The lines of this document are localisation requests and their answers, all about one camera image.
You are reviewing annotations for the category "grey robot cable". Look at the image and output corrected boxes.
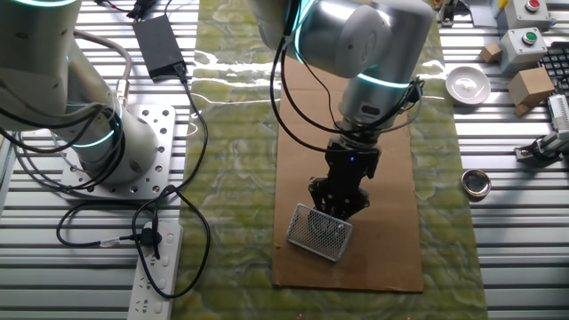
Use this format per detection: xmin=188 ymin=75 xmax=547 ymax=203
xmin=73 ymin=28 xmax=133 ymax=108

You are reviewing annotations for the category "white wire mesh frame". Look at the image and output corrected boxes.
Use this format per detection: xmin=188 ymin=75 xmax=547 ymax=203
xmin=285 ymin=203 xmax=354 ymax=263

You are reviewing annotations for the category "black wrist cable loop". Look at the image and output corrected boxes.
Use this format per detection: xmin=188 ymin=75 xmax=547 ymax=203
xmin=268 ymin=35 xmax=424 ymax=155

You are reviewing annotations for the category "grey red button box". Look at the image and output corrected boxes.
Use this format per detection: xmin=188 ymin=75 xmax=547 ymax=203
xmin=495 ymin=0 xmax=555 ymax=35

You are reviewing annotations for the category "white power strip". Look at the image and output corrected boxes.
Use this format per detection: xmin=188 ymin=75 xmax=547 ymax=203
xmin=126 ymin=220 xmax=185 ymax=320

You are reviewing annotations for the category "white ceramic flower dish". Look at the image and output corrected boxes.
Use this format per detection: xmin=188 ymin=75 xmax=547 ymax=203
xmin=445 ymin=65 xmax=493 ymax=106

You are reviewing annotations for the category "black power cable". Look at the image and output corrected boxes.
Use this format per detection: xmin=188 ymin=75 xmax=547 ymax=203
xmin=131 ymin=61 xmax=212 ymax=301

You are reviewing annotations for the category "small steel dish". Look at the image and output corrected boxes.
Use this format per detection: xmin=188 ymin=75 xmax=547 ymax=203
xmin=461 ymin=168 xmax=493 ymax=198

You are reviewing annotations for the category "brown cardboard sheet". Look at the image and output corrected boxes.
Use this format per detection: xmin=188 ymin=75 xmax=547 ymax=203
xmin=270 ymin=57 xmax=425 ymax=293

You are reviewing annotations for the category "small cardboard box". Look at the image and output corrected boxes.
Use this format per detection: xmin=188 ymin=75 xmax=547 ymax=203
xmin=478 ymin=42 xmax=503 ymax=64

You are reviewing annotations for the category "black cable with clear plug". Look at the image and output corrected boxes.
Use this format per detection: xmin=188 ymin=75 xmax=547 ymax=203
xmin=55 ymin=199 xmax=134 ymax=249

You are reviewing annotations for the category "grey green button box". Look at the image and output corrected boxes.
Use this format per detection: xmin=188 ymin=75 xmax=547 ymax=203
xmin=497 ymin=27 xmax=549 ymax=75

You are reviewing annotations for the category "black keyboard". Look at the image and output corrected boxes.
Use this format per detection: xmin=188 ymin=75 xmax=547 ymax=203
xmin=537 ymin=42 xmax=569 ymax=97

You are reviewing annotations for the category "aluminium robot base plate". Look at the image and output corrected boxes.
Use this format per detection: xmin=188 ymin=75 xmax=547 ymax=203
xmin=60 ymin=103 xmax=178 ymax=201

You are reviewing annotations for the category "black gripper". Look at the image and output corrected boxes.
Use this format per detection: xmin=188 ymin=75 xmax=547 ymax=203
xmin=309 ymin=140 xmax=381 ymax=221

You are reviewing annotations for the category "bundled black adapter lead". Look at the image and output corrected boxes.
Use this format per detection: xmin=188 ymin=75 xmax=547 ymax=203
xmin=92 ymin=0 xmax=156 ymax=21

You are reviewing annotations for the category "small grey clamped camera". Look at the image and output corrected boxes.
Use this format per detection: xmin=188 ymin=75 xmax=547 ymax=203
xmin=514 ymin=130 xmax=569 ymax=164

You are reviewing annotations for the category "black power adapter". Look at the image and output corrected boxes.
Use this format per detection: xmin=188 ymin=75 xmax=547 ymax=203
xmin=132 ymin=12 xmax=188 ymax=82

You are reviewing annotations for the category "green marble pattern mat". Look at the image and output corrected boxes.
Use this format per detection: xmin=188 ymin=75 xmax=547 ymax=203
xmin=171 ymin=0 xmax=488 ymax=320

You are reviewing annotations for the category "silver ribbed camera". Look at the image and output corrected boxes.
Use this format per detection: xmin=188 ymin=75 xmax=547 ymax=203
xmin=547 ymin=93 xmax=569 ymax=133

